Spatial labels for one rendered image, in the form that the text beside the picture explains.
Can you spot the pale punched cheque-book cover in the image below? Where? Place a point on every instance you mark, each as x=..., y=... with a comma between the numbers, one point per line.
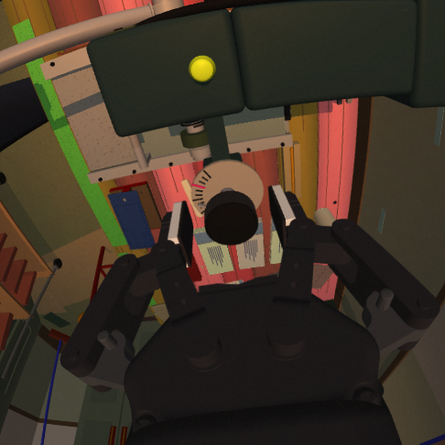
x=215, y=257
x=250, y=252
x=275, y=248

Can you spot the black curved panel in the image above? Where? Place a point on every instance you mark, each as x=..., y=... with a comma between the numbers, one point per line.
x=17, y=111

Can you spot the tan dial disc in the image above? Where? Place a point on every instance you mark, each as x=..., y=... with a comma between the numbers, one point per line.
x=236, y=177

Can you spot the light grey die plate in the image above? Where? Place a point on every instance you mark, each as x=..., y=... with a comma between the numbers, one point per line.
x=94, y=132

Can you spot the grey press lever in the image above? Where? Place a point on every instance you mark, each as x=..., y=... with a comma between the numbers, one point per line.
x=69, y=36

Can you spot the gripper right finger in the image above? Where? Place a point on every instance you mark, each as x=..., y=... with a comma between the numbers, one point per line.
x=382, y=274

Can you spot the blue box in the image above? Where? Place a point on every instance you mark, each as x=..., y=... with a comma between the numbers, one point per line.
x=132, y=219

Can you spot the red metal frame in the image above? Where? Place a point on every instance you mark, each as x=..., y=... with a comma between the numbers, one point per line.
x=99, y=267

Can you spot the yellow round button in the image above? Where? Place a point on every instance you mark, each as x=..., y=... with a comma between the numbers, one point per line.
x=202, y=69

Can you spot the black knurled stop screw knob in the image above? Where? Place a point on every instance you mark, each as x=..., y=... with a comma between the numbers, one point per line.
x=231, y=219

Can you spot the dark green press body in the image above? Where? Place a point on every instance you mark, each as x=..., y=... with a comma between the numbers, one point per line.
x=313, y=52

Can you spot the cream pointer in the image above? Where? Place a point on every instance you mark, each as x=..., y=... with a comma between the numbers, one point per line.
x=189, y=194

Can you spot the white and green ram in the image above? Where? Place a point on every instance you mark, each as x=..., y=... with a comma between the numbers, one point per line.
x=196, y=142

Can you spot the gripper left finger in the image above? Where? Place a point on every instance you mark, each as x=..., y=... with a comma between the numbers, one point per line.
x=114, y=306

